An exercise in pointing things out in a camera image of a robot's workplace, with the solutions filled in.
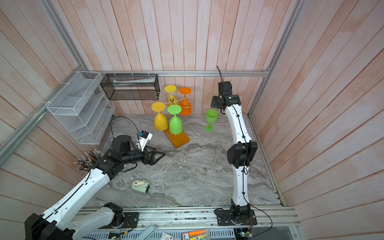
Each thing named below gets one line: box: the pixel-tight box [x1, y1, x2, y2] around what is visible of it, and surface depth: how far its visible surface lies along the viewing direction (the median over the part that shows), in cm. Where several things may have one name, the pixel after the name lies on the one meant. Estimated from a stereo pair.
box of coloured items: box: [181, 228, 210, 240], surface depth 70 cm
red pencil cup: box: [73, 148, 104, 171], surface depth 78 cm
